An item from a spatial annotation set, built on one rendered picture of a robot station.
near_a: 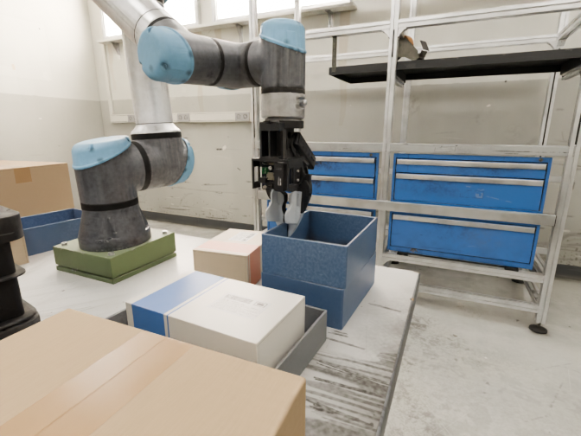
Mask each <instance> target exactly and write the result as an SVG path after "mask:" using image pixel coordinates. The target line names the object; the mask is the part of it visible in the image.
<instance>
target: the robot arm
mask: <svg viewBox="0 0 581 436"><path fill-rule="evenodd" d="M92 1H93V2H94V3H95V4H96V5H97V6H98V7H99V8H100V9H101V10H102V11H103V12H104V13H105V14H106V15H107V16H108V17H109V18H110V19H111V20H112V21H113V22H114V23H115V24H116V25H117V26H118V27H119V28H120V29H121V35H122V41H123V46H124V56H125V61H126V67H127V73H128V78H129V83H130V89H131V99H132V104H133V110H134V115H135V121H136V127H135V128H134V129H133V131H132V132H131V140H130V138H129V137H128V136H124V135H122V136H110V137H103V138H94V139H89V140H86V141H82V142H79V143H77V144H75V145H74V146H73V148H72V150H71V152H72V159H73V164H72V167H73V169H74V174H75V179H76V183H77V188H78V193H79V198H80V206H81V211H82V215H81V219H80V228H79V233H78V242H79V247H80V249H82V250H84V251H88V252H97V253H99V252H111V251H118V250H123V249H126V248H130V247H135V246H138V245H140V244H143V243H145V242H146V241H147V240H149V239H150V238H151V231H150V225H149V223H148V222H147V220H146V218H145V216H144V213H143V211H142V209H141V208H140V206H139V202H138V196H137V192H138V191H142V190H147V189H155V188H161V187H165V186H173V185H175V184H178V183H183V182H185V181H186V180H187V179H188V178H189V176H190V175H191V173H192V171H193V168H194V165H195V155H194V151H193V148H192V146H190V143H189V141H188V140H186V139H185V138H182V133H181V130H180V129H178V128H177V127H176V126H175V125H174V123H173V116H172V110H171V104H170V96H169V84H171V85H181V84H188V85H200V86H209V87H218V88H219V89H226V90H238V89H241V88H250V87H261V117H262V119H265V121H263V122H259V146H260V157H256V158H252V188H253V189H256V188H258V187H260V184H261V183H262V189H265V190H266V193H267V195H268V197H269V198H270V200H271V203H270V206H269V207H268V208H267V210H266V211H265V218H266V220H267V221H275V222H276V223H277V225H279V224H281V223H283V222H285V223H289V225H288V229H287V236H288V237H290V236H292V234H293V233H294V232H295V231H296V229H297V227H298V225H299V223H300V221H301V220H302V218H303V214H304V212H305V211H306V208H307V207H308V204H309V202H310V198H311V195H312V182H311V177H312V175H311V174H309V171H308V170H313V169H314V167H315V163H316V157H315V155H314V154H313V152H312V151H311V149H310V147H309V146H308V145H307V143H306V141H305V140H304V138H303V136H302V134H301V133H300V132H298V131H294V129H303V121H301V119H303V118H304V115H305V106H306V105H307V100H306V99H305V58H306V54H307V50H306V49H305V29H304V26H303V25H302V24H301V23H300V22H298V21H296V20H293V19H288V18H273V19H269V20H266V21H265V22H263V23H262V24H261V26H260V34H259V38H260V39H258V40H255V41H250V42H242V43H237V42H228V41H224V40H220V39H215V38H212V37H208V36H204V35H196V34H193V33H191V32H189V31H188V30H187V29H186V28H185V27H183V26H182V25H181V24H180V23H179V22H178V21H177V20H176V19H175V18H174V17H173V16H172V15H171V14H170V13H169V12H168V11H167V10H165V7H164V5H165V4H166V3H167V2H168V1H169V0H92ZM256 166H258V181H256V182H255V181H254V167H256ZM260 167H262V177H260ZM286 190H287V192H291V193H290V195H289V204H290V206H289V207H288V208H287V210H286V203H287V201H288V194H287V193H286V192H285V191H286Z"/></svg>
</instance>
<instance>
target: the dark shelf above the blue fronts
mask: <svg viewBox="0 0 581 436"><path fill-rule="evenodd" d="M387 65H388V62H382V63H372V64H361V65H352V66H342V67H336V72H332V67H330V68H329V75H331V76H333V77H335V78H337V79H339V80H343V81H345V82H347V83H349V84H357V83H369V82H382V81H386V79H387ZM579 65H581V48H564V49H553V50H541V51H529V52H518V53H506V54H485V55H473V56H462V57H450V58H439V59H427V60H415V61H397V65H396V75H397V76H398V77H399V78H400V79H401V80H402V81H404V82H405V81H406V80H428V79H444V78H460V77H476V76H492V75H508V74H539V73H555V72H560V75H562V74H564V73H566V72H568V71H569V70H571V69H573V68H575V67H577V66H579Z"/></svg>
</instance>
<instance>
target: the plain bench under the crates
mask: <svg viewBox="0 0 581 436"><path fill-rule="evenodd" d="M175 238H176V251H175V253H176V257H174V258H172V259H169V260H166V261H164V262H163V263H160V264H158V265H156V266H153V267H151V268H149V269H147V270H145V271H143V272H140V273H138V274H136V275H133V276H131V277H129V278H128V279H124V280H122V281H120V282H118V283H117V284H114V285H113V284H109V283H106V282H102V281H98V280H95V279H89V278H86V277H82V276H79V275H75V274H71V273H68V272H62V271H59V270H57V269H56V266H58V265H56V264H55V259H54V250H51V251H47V252H45V253H38V254H35V255H31V256H29V263H27V264H23V265H20V266H21V267H23V268H25V269H26V273H24V274H23V275H22V276H19V277H17V278H18V282H19V286H20V290H21V294H22V299H24V300H25V301H27V302H28V303H30V304H31V305H33V306H34V307H35V308H36V310H37V311H38V312H39V313H40V318H41V321H42V320H44V319H46V318H49V317H52V316H53V315H55V314H57V313H59V312H61V311H64V310H66V309H73V310H76V311H81V312H84V313H87V314H90V315H94V316H96V317H102V318H106V317H109V316H111V315H112V314H114V313H116V312H118V311H121V310H123V309H124V308H126V306H125V302H126V301H128V300H130V299H132V298H135V297H136V296H138V295H140V294H142V293H144V292H147V291H148V290H150V289H152V288H154V287H156V286H158V285H160V284H162V283H164V282H166V281H168V280H170V279H173V278H174V277H176V276H178V275H180V274H182V273H185V272H187V271H189V270H194V258H193V249H194V248H196V247H198V246H200V245H201V244H203V243H205V242H207V241H208V240H211V239H206V238H201V237H195V236H189V235H184V234H175ZM419 280H420V273H419V272H414V271H409V270H404V269H398V268H392V267H387V266H376V265H375V275H374V284H373V286H372V287H371V289H370V290H369V292H368V293H367V295H366V296H365V298H364V299H363V300H362V301H361V303H360V305H359V306H358V307H357V309H356V310H355V312H354V314H353V315H352V317H351V318H350V319H349V320H348V322H347V323H346V325H345V326H344V328H343V329H342V330H337V329H334V328H330V327H327V337H326V341H325V343H324V344H323V345H322V347H321V348H320V349H319V350H318V351H317V353H316V355H315V356H314V357H313V359H312V360H311V361H310V363H309V364H308V366H307V367H306V368H305V370H304V371H303V373H302V374H301V375H300V376H302V377H304V378H305V379H306V401H305V436H384V433H385V430H386V423H387V419H388V415H389V412H390V408H391V405H392V401H393V394H394V390H395V387H396V383H397V379H398V375H399V369H400V365H401V361H402V357H403V354H404V350H405V343H406V339H407V336H408V332H409V329H410V324H411V321H412V314H413V311H414V306H415V303H416V299H417V296H418V288H419Z"/></svg>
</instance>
